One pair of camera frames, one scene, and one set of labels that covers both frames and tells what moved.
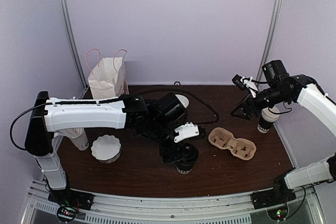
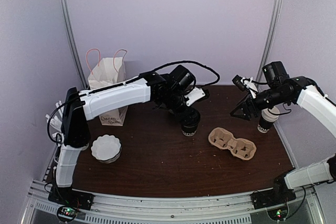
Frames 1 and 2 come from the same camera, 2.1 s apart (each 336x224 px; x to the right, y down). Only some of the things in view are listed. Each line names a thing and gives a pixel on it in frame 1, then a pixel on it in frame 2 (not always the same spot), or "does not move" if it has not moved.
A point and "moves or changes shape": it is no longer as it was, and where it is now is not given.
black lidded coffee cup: [189, 153] moves or changes shape
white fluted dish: [106, 148] does not move
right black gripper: [248, 104] does not move
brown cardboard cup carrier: [223, 138] does not move
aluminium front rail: [232, 209] does not move
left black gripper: [165, 152] to [177, 115]
